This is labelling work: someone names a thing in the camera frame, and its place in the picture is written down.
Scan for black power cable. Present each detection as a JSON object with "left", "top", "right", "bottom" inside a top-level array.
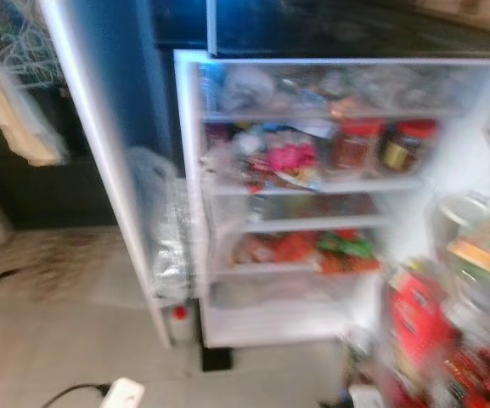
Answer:
[{"left": 41, "top": 382, "right": 110, "bottom": 408}]

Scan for orange labelled jar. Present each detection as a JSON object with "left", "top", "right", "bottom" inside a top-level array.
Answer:
[{"left": 447, "top": 217, "right": 490, "bottom": 286}]

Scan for red-lidded jar yellow label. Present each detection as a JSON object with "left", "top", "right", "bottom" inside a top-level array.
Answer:
[{"left": 380, "top": 119, "right": 439, "bottom": 174}]

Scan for white power strip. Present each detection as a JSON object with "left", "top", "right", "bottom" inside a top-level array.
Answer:
[{"left": 100, "top": 377, "right": 146, "bottom": 408}]

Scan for red carton box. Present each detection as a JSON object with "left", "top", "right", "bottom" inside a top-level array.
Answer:
[{"left": 386, "top": 269, "right": 455, "bottom": 385}]

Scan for black fridge foot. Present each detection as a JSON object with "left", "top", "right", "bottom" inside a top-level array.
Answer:
[{"left": 200, "top": 346, "right": 234, "bottom": 373}]

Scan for pink food package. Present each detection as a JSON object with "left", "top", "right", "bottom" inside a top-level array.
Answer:
[{"left": 266, "top": 140, "right": 319, "bottom": 177}]

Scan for round white-lidded container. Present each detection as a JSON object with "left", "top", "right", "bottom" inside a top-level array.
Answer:
[{"left": 435, "top": 193, "right": 490, "bottom": 256}]

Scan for red-lidded jar red contents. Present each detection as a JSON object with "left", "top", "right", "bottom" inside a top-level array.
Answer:
[{"left": 333, "top": 119, "right": 385, "bottom": 174}]

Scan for dark cabinet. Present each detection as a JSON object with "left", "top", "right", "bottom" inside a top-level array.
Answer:
[{"left": 0, "top": 85, "right": 120, "bottom": 230}]

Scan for orange red snack packet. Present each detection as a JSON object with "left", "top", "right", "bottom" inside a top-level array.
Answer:
[{"left": 272, "top": 232, "right": 318, "bottom": 264}]

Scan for white-edged glass fridge shelf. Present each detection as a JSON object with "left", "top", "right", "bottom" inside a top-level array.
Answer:
[
  {"left": 209, "top": 176, "right": 425, "bottom": 198},
  {"left": 202, "top": 105, "right": 468, "bottom": 122},
  {"left": 213, "top": 260, "right": 324, "bottom": 278},
  {"left": 243, "top": 214, "right": 396, "bottom": 234}
]

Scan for crumpled clear plastic bag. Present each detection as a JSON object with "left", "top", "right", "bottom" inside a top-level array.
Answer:
[{"left": 219, "top": 66, "right": 277, "bottom": 111}]

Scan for white rounded plastic object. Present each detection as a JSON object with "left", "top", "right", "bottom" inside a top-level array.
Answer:
[{"left": 346, "top": 385, "right": 387, "bottom": 408}]

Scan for dark blue freezer door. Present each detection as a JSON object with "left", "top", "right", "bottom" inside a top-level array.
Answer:
[{"left": 206, "top": 0, "right": 490, "bottom": 60}]

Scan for white and blue fridge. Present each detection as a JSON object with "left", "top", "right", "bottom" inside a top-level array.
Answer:
[{"left": 87, "top": 0, "right": 490, "bottom": 351}]

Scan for patterned beige floor mat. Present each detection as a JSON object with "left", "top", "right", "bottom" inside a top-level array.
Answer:
[{"left": 0, "top": 228, "right": 154, "bottom": 303}]

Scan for white wire rack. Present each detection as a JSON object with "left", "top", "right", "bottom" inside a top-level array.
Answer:
[{"left": 0, "top": 0, "right": 63, "bottom": 90}]

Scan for silvery clear plastic bag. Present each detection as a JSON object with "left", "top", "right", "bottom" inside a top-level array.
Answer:
[{"left": 126, "top": 147, "right": 194, "bottom": 301}]

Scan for white tall side panel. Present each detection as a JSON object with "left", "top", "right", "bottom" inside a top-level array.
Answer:
[{"left": 41, "top": 0, "right": 177, "bottom": 349}]

